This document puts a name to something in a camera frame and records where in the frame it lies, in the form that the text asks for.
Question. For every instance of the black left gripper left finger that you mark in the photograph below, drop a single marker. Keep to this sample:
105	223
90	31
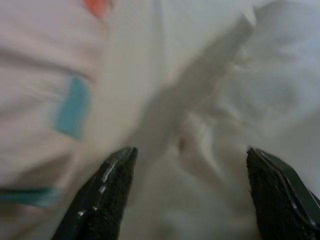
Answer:
110	195

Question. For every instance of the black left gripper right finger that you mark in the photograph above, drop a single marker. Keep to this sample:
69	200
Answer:
272	200

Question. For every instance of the pale pink pillow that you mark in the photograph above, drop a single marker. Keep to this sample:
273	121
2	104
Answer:
30	82

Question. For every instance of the white crumpled duvet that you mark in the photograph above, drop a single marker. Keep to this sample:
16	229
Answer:
200	75

